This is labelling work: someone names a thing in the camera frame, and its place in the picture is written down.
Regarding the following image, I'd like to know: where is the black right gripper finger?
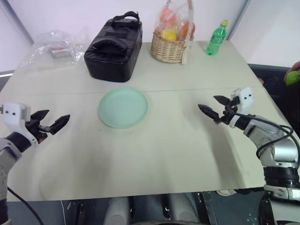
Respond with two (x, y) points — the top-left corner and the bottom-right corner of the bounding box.
(197, 104), (221, 123)
(213, 95), (233, 106)

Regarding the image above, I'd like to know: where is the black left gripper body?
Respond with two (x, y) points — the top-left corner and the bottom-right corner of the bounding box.
(25, 120), (52, 144)

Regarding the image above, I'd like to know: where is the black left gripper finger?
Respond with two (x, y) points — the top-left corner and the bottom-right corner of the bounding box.
(49, 114), (71, 135)
(30, 109), (51, 123)

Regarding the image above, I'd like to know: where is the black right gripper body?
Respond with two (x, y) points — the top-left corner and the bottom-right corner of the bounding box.
(215, 97), (240, 126)

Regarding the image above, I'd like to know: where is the green round fruit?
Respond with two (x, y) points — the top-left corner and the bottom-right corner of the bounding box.
(285, 71), (300, 86)

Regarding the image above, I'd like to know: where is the mint green round plate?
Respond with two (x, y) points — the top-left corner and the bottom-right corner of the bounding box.
(97, 87), (149, 129)

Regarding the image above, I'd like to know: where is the clear plastic bag of vegetables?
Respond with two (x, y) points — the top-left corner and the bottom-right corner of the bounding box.
(154, 0), (196, 42)

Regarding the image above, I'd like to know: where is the person's bare hand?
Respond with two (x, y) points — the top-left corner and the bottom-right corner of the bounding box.
(283, 60), (300, 82)

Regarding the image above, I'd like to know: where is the black chair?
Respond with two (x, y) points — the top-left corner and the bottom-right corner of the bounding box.
(247, 63), (300, 139)

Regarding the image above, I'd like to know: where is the green plastic bottle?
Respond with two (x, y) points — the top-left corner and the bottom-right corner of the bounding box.
(205, 19), (229, 57)

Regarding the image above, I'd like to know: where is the crumpled clear plastic bag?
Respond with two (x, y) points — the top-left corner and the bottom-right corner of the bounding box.
(17, 28), (89, 69)

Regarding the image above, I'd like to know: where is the red grey small package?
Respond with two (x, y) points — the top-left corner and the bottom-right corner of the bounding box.
(50, 45), (73, 59)

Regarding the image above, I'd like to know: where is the woven wicker basket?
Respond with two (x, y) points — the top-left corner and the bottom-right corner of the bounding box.
(150, 0), (196, 64)

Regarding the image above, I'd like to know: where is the white shoe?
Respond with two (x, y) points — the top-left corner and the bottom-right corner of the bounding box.
(215, 188), (237, 196)

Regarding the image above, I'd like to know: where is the yellow lemon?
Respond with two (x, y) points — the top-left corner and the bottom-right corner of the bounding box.
(162, 30), (178, 41)

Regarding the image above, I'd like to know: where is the black padded carry bag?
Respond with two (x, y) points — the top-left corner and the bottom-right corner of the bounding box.
(84, 11), (144, 83)

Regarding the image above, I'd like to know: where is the metal table leg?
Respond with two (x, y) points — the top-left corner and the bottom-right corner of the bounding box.
(201, 191), (219, 225)

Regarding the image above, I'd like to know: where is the grey rounded shape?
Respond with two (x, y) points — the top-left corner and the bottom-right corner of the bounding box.
(105, 195), (131, 225)
(167, 193), (195, 225)

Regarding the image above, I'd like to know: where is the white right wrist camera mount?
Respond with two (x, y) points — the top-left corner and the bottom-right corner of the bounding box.
(230, 87), (255, 116)

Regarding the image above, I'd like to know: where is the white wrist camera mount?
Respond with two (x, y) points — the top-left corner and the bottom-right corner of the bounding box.
(230, 87), (255, 116)
(0, 102), (32, 141)

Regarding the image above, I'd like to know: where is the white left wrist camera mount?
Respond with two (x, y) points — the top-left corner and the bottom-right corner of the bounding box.
(0, 102), (32, 141)

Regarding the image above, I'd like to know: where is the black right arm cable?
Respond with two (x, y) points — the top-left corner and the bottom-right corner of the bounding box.
(234, 112), (295, 158)

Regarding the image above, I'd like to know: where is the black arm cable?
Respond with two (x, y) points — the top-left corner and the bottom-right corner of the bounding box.
(234, 112), (295, 158)
(7, 186), (45, 225)

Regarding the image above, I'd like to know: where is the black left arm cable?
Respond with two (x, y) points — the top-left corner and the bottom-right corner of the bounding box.
(7, 186), (45, 225)

